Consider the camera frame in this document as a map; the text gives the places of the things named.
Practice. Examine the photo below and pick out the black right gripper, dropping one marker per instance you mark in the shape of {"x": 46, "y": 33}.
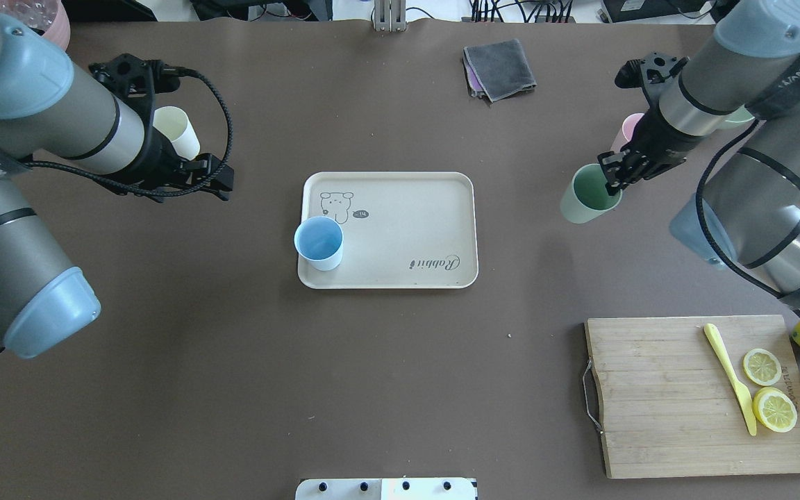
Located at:
{"x": 658, "y": 141}

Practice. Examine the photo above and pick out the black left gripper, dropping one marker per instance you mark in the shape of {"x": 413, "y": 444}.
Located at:
{"x": 158, "y": 160}

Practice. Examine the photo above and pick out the green cup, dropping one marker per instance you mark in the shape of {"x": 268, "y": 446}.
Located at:
{"x": 587, "y": 197}

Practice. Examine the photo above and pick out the blue cup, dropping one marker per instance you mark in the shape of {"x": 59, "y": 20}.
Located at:
{"x": 319, "y": 240}

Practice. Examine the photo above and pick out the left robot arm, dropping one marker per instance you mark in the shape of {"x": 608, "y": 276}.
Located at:
{"x": 97, "y": 124}

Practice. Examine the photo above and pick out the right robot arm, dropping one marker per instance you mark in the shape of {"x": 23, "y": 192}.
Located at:
{"x": 749, "y": 208}

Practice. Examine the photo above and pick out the cream rabbit tray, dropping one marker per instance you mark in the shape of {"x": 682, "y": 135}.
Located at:
{"x": 401, "y": 230}

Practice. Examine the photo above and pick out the cream white cup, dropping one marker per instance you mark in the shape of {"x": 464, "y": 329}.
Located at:
{"x": 175, "y": 125}

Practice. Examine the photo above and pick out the pink cup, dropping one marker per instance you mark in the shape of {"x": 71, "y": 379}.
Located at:
{"x": 625, "y": 132}

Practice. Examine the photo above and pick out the green bowl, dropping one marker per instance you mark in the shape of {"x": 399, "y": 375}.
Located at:
{"x": 738, "y": 118}

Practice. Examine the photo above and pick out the grey folded cloth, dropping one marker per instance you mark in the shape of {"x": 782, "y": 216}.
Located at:
{"x": 502, "y": 68}

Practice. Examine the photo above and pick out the purple folded cloth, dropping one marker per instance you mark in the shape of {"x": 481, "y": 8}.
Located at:
{"x": 475, "y": 88}

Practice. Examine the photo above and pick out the yellow plastic knife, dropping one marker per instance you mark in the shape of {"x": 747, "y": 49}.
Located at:
{"x": 740, "y": 390}

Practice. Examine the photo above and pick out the pink bucket with ice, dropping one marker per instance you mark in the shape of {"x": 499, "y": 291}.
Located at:
{"x": 26, "y": 21}

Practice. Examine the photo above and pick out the bamboo cutting board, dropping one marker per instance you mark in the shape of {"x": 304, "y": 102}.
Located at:
{"x": 666, "y": 407}

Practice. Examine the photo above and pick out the upper lemon slice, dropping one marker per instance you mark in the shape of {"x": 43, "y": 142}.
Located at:
{"x": 762, "y": 367}

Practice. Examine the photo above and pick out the lemon slice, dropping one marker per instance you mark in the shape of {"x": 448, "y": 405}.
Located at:
{"x": 762, "y": 367}
{"x": 773, "y": 409}

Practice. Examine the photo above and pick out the lower lemon slice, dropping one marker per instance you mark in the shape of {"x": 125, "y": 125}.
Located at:
{"x": 773, "y": 409}

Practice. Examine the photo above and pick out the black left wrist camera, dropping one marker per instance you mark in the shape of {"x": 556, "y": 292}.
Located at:
{"x": 132, "y": 78}

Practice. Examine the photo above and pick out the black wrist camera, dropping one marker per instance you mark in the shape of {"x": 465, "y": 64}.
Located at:
{"x": 653, "y": 74}
{"x": 132, "y": 78}

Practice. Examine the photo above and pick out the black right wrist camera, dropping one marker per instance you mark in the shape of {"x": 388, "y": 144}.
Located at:
{"x": 653, "y": 74}

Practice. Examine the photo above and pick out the aluminium camera post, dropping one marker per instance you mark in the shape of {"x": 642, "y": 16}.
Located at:
{"x": 389, "y": 16}

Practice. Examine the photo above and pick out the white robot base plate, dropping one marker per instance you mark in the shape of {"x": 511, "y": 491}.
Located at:
{"x": 388, "y": 488}

